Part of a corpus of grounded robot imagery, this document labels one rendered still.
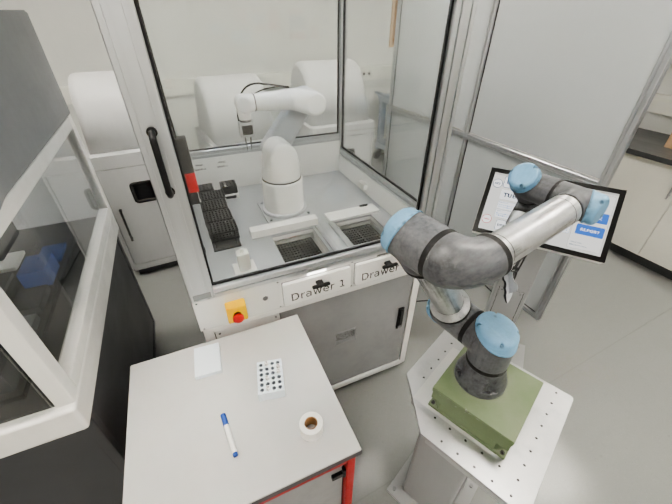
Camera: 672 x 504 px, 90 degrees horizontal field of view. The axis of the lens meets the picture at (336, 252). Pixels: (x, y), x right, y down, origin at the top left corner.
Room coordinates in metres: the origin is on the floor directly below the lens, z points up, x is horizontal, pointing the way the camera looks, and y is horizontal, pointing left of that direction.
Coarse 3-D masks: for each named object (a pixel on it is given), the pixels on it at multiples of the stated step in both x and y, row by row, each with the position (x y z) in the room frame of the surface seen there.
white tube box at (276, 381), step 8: (272, 360) 0.73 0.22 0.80; (280, 360) 0.73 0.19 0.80; (264, 368) 0.70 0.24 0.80; (272, 368) 0.71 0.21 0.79; (280, 368) 0.70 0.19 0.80; (264, 376) 0.67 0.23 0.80; (272, 376) 0.67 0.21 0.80; (280, 376) 0.67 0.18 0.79; (264, 384) 0.64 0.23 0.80; (272, 384) 0.64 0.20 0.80; (280, 384) 0.64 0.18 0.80; (264, 392) 0.61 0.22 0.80; (272, 392) 0.61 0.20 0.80; (280, 392) 0.62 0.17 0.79; (264, 400) 0.61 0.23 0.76
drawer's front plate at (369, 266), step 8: (384, 256) 1.17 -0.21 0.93; (392, 256) 1.17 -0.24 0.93; (360, 264) 1.11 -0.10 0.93; (368, 264) 1.12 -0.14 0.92; (376, 264) 1.14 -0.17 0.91; (384, 264) 1.16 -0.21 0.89; (360, 272) 1.11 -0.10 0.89; (368, 272) 1.12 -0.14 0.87; (376, 272) 1.14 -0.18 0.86; (384, 272) 1.16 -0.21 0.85; (392, 272) 1.18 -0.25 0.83; (360, 280) 1.11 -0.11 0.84; (368, 280) 1.13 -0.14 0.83
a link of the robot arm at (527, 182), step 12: (516, 168) 0.83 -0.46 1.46; (528, 168) 0.81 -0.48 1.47; (516, 180) 0.80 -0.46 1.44; (528, 180) 0.78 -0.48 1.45; (540, 180) 0.79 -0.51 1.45; (552, 180) 0.77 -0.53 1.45; (516, 192) 0.80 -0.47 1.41; (528, 192) 0.79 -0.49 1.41; (540, 192) 0.76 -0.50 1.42; (528, 204) 0.82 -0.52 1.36; (540, 204) 0.76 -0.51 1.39
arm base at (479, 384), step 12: (468, 360) 0.62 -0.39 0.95; (456, 372) 0.63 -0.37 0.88; (468, 372) 0.60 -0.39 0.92; (480, 372) 0.58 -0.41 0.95; (504, 372) 0.58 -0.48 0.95; (468, 384) 0.58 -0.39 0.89; (480, 384) 0.57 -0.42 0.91; (492, 384) 0.57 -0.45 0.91; (504, 384) 0.58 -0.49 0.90; (480, 396) 0.56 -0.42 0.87; (492, 396) 0.55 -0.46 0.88
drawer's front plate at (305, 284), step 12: (312, 276) 1.03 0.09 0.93; (324, 276) 1.04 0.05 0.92; (336, 276) 1.06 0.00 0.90; (348, 276) 1.09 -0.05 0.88; (288, 288) 0.98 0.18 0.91; (300, 288) 1.00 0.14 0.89; (312, 288) 1.02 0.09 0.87; (324, 288) 1.04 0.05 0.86; (336, 288) 1.06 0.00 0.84; (288, 300) 0.98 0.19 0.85; (300, 300) 1.00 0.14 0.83
